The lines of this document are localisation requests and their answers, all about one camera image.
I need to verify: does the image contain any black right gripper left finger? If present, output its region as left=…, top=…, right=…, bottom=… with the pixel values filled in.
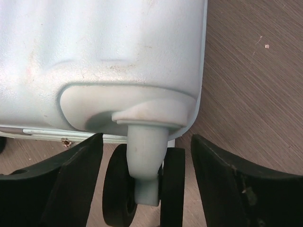
left=0, top=133, right=103, bottom=227

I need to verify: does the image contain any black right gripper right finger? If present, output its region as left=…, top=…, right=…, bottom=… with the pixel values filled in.
left=191, top=134, right=303, bottom=227

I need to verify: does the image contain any mint green suitcase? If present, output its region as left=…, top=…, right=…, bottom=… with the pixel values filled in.
left=0, top=0, right=208, bottom=227

